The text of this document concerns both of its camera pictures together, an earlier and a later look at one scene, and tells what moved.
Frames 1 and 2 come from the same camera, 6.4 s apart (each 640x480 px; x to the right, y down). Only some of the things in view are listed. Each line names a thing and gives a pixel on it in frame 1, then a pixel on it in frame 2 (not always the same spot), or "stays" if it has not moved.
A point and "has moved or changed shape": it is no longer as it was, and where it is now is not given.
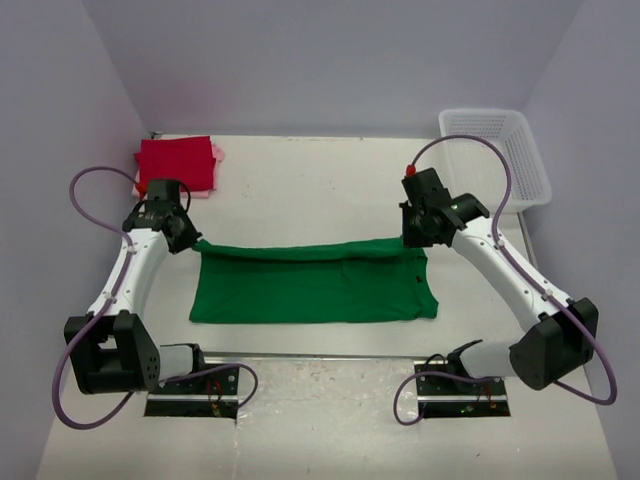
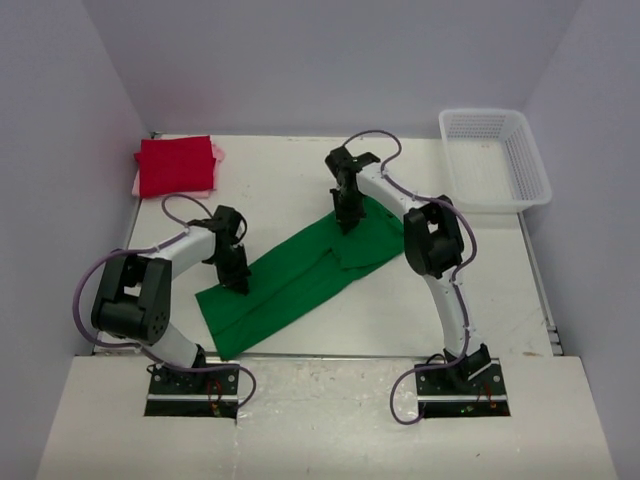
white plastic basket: [476, 169] stays
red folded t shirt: [189, 160] stays
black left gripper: [190, 236] to [236, 281]
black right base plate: [444, 391] stays
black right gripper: [409, 238] to [346, 218]
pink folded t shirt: [218, 154] stays
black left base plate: [212, 393] stays
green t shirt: [346, 279] has moved or changed shape
